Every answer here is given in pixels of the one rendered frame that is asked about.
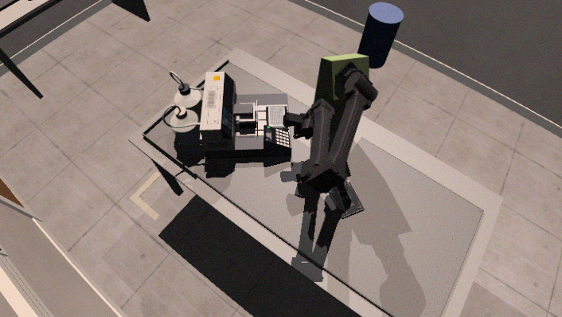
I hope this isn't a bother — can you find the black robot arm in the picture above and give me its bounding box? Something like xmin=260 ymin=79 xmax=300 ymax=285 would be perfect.
xmin=283 ymin=61 xmax=378 ymax=194

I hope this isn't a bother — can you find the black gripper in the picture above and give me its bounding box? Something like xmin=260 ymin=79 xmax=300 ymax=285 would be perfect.
xmin=294 ymin=125 xmax=304 ymax=139

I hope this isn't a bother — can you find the black raised edge strip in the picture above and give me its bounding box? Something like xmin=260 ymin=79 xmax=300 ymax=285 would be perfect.
xmin=142 ymin=59 xmax=229 ymax=177

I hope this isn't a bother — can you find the white well plate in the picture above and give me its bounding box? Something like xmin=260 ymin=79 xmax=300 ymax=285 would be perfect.
xmin=268 ymin=107 xmax=285 ymax=128

